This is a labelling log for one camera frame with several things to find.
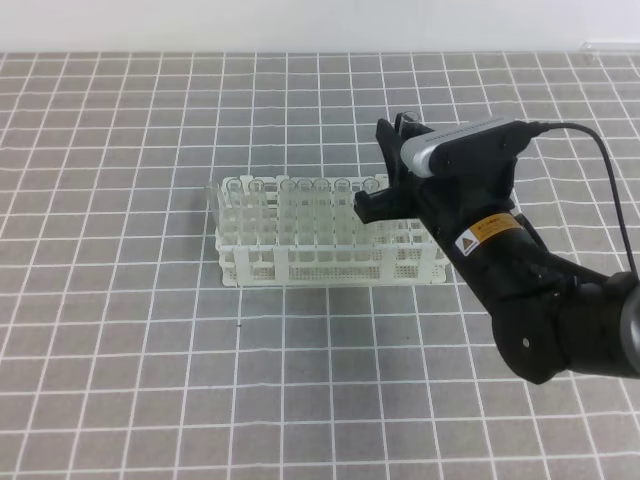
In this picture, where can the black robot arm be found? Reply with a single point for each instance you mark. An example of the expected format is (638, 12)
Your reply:
(548, 314)

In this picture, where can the white plastic test tube rack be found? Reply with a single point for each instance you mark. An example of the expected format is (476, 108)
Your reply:
(280, 231)

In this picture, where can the clear glass test tube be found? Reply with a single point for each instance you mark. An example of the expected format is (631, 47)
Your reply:
(406, 124)

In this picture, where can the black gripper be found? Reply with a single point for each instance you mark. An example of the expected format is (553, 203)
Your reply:
(462, 196)

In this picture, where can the grey checked tablecloth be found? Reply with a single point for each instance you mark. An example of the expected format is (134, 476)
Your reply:
(123, 356)

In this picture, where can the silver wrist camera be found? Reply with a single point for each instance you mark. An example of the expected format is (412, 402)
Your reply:
(476, 147)

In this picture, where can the clear tube at table edge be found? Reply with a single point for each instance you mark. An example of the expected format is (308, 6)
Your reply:
(611, 48)

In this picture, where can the clear leaning test tube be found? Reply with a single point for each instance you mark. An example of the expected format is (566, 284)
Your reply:
(215, 201)

